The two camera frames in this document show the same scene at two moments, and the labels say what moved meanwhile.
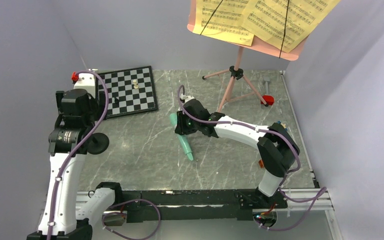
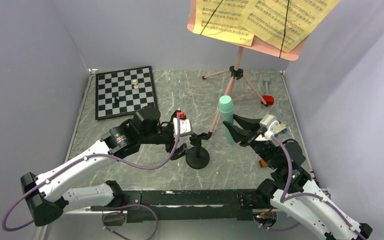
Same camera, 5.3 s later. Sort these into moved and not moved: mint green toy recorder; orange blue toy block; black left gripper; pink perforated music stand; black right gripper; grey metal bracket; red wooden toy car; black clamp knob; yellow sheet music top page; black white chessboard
Moved: pink perforated music stand; black right gripper; black left gripper; mint green toy recorder; black clamp knob
Not moved: red wooden toy car; orange blue toy block; grey metal bracket; yellow sheet music top page; black white chessboard
